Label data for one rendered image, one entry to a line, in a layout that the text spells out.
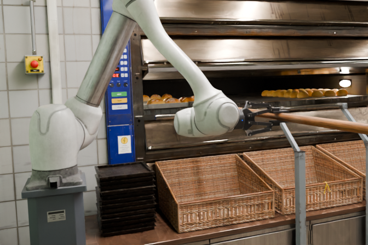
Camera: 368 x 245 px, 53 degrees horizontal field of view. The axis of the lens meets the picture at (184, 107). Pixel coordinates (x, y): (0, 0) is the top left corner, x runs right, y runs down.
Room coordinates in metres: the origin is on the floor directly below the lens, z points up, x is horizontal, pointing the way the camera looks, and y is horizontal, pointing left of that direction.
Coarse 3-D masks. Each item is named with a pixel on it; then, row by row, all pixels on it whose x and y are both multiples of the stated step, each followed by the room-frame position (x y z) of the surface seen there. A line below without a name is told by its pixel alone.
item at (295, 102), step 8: (352, 96) 2.82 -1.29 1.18; (360, 96) 2.80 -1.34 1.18; (240, 104) 2.47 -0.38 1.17; (272, 104) 2.55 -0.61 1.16; (280, 104) 2.57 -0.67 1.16; (288, 104) 2.59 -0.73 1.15; (296, 104) 2.61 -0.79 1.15; (304, 104) 2.63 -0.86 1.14; (144, 112) 2.26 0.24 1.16; (152, 112) 2.28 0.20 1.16; (160, 112) 2.29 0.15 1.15; (168, 112) 2.31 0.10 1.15; (176, 112) 2.33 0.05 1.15
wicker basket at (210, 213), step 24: (168, 168) 2.26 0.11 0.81; (192, 168) 2.31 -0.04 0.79; (216, 168) 2.35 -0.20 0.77; (240, 168) 2.34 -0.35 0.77; (168, 192) 1.97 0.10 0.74; (192, 192) 2.26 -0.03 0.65; (216, 192) 2.31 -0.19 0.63; (240, 192) 2.35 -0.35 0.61; (264, 192) 1.95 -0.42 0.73; (168, 216) 1.99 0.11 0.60; (192, 216) 1.83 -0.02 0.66; (216, 216) 1.87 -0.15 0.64; (240, 216) 1.91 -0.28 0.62; (264, 216) 1.98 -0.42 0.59
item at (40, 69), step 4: (24, 56) 1.99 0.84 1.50; (28, 56) 1.99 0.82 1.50; (32, 56) 2.00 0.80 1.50; (36, 56) 2.00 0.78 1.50; (40, 56) 2.01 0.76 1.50; (24, 60) 1.99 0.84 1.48; (28, 60) 1.99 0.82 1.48; (32, 60) 2.00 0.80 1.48; (36, 60) 2.00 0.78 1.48; (44, 60) 2.08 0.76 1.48; (28, 64) 1.99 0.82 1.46; (40, 64) 2.01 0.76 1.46; (44, 64) 2.03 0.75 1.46; (28, 68) 1.99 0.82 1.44; (32, 68) 2.00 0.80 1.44; (36, 68) 2.00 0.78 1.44; (40, 68) 2.01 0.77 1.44; (44, 68) 2.02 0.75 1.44; (28, 72) 1.99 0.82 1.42; (32, 72) 2.00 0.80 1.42; (36, 72) 2.00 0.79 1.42; (40, 72) 2.01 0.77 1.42; (44, 72) 2.02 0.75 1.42
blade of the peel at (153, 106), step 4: (148, 104) 2.27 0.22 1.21; (152, 104) 2.27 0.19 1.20; (156, 104) 2.28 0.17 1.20; (160, 104) 2.29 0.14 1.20; (164, 104) 2.30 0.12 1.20; (168, 104) 2.31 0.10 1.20; (172, 104) 2.32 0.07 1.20; (176, 104) 2.32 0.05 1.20; (180, 104) 2.33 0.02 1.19; (184, 104) 2.34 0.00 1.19; (148, 108) 2.27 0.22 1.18; (152, 108) 2.27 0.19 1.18
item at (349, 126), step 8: (280, 120) 1.39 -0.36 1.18; (288, 120) 1.33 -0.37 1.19; (296, 120) 1.28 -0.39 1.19; (304, 120) 1.24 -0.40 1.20; (312, 120) 1.20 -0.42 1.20; (320, 120) 1.17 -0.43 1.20; (328, 120) 1.14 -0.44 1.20; (336, 120) 1.11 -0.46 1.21; (328, 128) 1.14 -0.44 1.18; (336, 128) 1.10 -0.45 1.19; (344, 128) 1.06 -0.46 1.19; (352, 128) 1.04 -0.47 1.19; (360, 128) 1.01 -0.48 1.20
